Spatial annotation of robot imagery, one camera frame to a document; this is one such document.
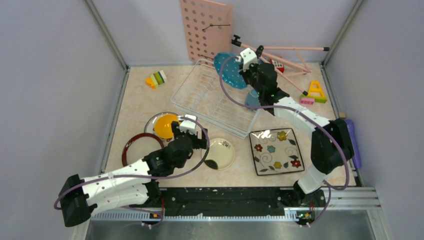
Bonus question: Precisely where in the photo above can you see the blue mug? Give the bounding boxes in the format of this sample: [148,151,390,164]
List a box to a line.
[244,89,261,107]

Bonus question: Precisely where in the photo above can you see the blue polka dot plate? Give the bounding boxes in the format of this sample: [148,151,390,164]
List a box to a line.
[213,52,247,90]

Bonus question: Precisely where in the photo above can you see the square floral plate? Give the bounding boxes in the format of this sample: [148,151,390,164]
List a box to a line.
[248,127,305,176]

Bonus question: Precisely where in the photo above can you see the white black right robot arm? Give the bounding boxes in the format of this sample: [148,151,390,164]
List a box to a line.
[239,63,354,206]

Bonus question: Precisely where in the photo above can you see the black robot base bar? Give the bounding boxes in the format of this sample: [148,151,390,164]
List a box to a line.
[146,187,326,208]

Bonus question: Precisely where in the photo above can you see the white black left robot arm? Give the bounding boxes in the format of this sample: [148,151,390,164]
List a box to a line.
[53,117,210,227]

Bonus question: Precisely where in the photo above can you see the red toy block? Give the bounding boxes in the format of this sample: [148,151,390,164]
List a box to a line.
[269,59,285,73]

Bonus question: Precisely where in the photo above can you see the yellow bowl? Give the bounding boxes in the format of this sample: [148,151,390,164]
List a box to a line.
[153,113,178,140]

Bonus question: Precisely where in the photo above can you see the cream small leaf plate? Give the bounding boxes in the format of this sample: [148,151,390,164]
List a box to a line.
[204,138,236,171]

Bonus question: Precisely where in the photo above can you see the pink tripod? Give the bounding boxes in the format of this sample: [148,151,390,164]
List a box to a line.
[231,34,331,95]

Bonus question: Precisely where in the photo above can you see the red rimmed white plate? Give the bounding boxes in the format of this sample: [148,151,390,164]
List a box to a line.
[121,133,164,167]

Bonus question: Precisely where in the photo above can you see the yellow green pink toy blocks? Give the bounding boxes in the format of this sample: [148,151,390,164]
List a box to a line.
[300,81,328,105]

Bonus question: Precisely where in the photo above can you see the pink pegboard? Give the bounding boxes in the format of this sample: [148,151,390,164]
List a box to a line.
[179,0,234,67]

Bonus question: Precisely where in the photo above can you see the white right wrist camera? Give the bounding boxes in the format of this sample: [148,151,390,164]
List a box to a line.
[235,48,258,72]

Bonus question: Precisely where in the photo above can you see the white wire dish rack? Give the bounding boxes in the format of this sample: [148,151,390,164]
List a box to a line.
[171,58,276,139]

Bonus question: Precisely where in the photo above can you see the purple handle tool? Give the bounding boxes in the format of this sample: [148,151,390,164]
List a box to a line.
[344,119,362,169]

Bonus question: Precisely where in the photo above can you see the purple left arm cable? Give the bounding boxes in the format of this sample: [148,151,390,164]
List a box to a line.
[53,115,211,229]

